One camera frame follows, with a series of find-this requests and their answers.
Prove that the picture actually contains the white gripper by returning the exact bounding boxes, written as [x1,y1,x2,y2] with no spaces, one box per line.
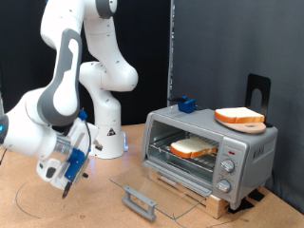
[36,119,105,191]

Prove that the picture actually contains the glass oven door with handle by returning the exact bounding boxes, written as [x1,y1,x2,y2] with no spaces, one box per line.
[109,160,214,222]

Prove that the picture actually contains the white bread slice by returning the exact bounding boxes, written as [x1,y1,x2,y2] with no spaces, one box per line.
[214,106,266,124]
[170,136,219,160]

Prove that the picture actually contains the spatula with blue grip block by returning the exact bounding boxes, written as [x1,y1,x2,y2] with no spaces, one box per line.
[167,95,198,114]

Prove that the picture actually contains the silver oven knob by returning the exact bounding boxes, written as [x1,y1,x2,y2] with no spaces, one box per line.
[216,179,233,194]
[220,158,237,174]

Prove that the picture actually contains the silver toaster oven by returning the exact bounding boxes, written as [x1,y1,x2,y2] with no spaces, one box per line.
[141,105,279,211]

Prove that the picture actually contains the black backdrop curtain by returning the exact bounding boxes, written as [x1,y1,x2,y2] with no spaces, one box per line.
[0,0,172,127]

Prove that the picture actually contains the slotted wooden block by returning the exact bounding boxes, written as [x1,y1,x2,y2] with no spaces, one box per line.
[148,167,231,220]

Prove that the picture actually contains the vertical aluminium pole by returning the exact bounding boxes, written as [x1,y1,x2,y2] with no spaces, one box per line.
[166,0,176,107]

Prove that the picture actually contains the round wooden cutting board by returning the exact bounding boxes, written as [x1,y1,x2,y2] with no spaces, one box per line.
[219,122,268,136]

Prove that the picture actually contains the black foam pad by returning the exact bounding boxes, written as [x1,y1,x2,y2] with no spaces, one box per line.
[227,198,256,215]
[248,188,266,202]

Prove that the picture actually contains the dark grey backdrop curtain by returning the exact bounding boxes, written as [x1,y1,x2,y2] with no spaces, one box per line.
[172,0,304,215]

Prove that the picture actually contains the black metal bookend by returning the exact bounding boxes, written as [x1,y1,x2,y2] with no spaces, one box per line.
[245,73,273,128]

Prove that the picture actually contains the wrist camera on blue mount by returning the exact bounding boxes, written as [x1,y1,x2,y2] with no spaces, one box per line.
[64,147,87,183]

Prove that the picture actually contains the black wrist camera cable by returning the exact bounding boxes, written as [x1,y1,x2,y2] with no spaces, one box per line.
[61,118,93,200]

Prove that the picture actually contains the black hanging cable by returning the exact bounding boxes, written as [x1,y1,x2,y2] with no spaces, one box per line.
[0,147,8,166]

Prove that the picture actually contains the wire oven rack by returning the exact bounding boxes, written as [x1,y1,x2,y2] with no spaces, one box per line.
[148,130,221,174]

